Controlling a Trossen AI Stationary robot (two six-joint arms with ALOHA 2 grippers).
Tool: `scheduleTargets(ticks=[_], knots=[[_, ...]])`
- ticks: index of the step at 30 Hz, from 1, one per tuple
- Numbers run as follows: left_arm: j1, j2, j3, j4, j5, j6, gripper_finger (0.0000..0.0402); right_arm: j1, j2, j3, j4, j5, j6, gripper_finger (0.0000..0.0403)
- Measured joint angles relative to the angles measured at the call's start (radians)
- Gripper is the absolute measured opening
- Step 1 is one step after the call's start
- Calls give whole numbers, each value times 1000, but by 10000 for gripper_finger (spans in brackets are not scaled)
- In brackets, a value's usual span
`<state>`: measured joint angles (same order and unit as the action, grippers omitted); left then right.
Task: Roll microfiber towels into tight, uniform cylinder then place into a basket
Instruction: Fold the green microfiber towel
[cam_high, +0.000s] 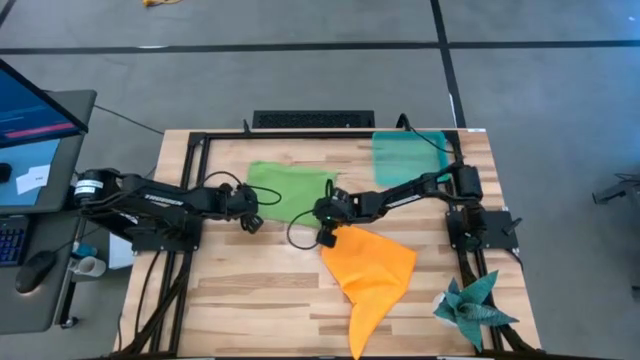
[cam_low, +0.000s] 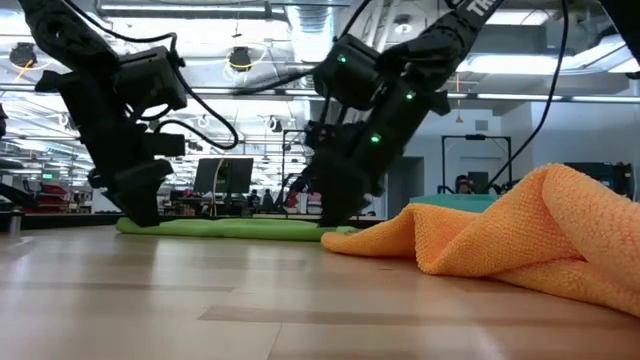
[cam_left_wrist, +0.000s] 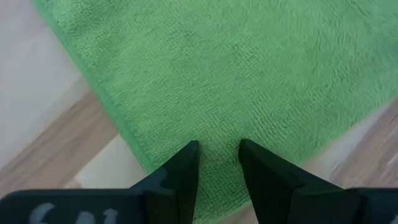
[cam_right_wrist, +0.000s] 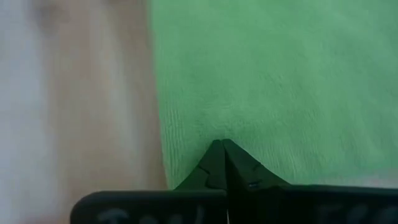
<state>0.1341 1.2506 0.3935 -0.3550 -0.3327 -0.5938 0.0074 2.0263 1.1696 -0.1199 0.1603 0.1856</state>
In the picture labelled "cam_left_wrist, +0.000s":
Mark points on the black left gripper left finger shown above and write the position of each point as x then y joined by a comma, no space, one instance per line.
174,186

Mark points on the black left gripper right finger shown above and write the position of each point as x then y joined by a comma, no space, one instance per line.
273,193

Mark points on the green microfiber towel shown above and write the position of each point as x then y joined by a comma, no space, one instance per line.
217,77

